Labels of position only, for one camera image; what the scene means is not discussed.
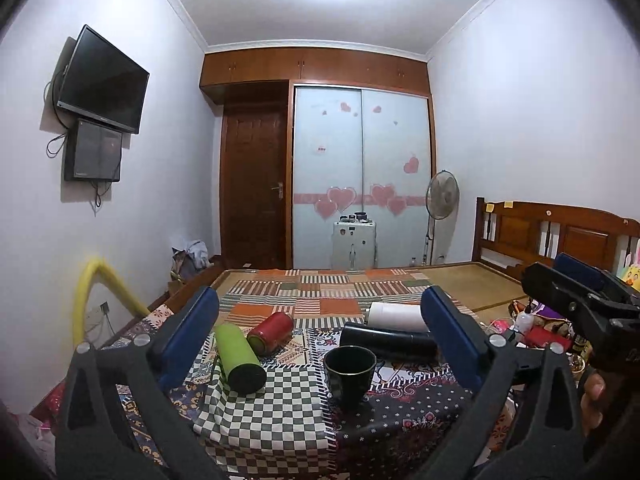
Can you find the wooden wardrobe with sliding doors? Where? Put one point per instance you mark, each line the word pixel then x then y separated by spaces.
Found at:
pixel 360 160

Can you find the dark short cup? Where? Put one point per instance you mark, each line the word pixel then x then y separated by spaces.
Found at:
pixel 350 375

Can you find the green cup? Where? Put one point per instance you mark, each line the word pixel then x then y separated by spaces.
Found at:
pixel 239 357

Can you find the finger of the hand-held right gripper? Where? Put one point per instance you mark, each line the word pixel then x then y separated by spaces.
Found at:
pixel 550 285
pixel 580 266

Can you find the floral bed sheet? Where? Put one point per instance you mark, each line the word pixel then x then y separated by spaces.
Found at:
pixel 400 425

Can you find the brown wooden door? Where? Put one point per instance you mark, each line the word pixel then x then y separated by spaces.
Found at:
pixel 252 185

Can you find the patchwork blanket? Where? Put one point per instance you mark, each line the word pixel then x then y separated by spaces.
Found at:
pixel 325 300

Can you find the wall socket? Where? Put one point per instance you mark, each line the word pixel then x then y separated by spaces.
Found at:
pixel 97 315

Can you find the wooden bed headboard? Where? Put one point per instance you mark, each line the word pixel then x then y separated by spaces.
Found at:
pixel 550 232

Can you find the yellow foam tube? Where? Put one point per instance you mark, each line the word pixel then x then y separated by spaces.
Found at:
pixel 117 292

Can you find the green checked cloth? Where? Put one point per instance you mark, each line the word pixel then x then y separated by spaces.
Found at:
pixel 270 420

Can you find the pile of clothes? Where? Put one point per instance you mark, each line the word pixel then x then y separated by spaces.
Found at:
pixel 192 257

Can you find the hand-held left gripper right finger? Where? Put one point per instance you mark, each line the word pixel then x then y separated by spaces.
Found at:
pixel 452 340

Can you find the wall-mounted black television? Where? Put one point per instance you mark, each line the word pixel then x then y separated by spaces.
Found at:
pixel 102 80

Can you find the small black wall monitor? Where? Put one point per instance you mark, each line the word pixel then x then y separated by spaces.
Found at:
pixel 95 152

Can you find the person's right hand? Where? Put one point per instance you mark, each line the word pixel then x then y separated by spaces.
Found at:
pixel 594 396

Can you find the red cup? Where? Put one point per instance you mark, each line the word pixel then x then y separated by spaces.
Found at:
pixel 270 334

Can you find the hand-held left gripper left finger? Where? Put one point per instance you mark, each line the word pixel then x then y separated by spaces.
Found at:
pixel 186 340

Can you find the standing electric fan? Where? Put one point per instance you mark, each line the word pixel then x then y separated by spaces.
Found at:
pixel 442 195

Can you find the black tall cup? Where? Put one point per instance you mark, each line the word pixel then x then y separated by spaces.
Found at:
pixel 390 342

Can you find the wooden bed footboard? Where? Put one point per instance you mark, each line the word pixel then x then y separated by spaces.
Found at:
pixel 192 290

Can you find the yellow cartoon toy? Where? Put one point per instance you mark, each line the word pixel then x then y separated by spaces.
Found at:
pixel 629 272

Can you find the red packet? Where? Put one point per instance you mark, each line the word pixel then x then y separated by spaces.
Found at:
pixel 545 336

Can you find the white cup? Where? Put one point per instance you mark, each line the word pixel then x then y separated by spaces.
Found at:
pixel 397 316

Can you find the small white bottle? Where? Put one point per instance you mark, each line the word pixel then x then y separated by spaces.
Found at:
pixel 524 320

